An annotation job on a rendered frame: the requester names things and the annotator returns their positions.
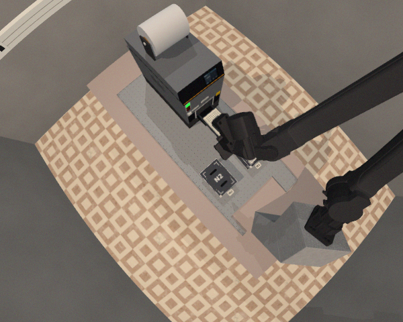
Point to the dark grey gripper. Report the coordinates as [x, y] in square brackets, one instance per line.
[223, 153]

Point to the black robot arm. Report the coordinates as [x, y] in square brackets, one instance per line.
[349, 194]

